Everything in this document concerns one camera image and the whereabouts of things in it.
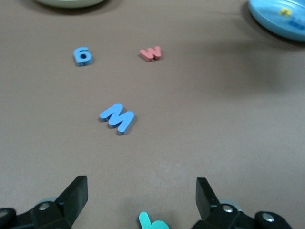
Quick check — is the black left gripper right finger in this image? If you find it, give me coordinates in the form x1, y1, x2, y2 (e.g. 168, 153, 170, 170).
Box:
190, 177, 293, 229

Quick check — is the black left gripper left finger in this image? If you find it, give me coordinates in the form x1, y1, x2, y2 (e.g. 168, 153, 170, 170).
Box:
0, 176, 89, 229

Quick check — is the teal foam letter R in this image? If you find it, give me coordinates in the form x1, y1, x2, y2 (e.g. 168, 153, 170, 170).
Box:
138, 212, 170, 229

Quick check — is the blue foam letter M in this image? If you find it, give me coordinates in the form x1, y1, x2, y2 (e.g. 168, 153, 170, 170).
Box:
99, 103, 135, 136

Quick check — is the blue foam letter g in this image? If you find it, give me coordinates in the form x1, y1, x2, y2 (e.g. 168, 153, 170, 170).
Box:
72, 46, 93, 67

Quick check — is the blue foam letter e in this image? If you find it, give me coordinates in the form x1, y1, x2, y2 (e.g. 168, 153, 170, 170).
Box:
288, 18, 305, 31

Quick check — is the brown table cover sheet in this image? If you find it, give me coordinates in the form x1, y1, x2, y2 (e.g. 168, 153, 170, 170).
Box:
0, 0, 305, 229

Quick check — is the red foam letter w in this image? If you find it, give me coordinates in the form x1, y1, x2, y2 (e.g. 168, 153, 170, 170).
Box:
139, 46, 163, 63

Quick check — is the blue plate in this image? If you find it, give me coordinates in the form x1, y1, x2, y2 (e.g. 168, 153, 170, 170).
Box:
247, 0, 305, 43

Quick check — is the beige plate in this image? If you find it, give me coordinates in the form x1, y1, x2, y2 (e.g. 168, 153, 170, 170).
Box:
33, 0, 107, 9

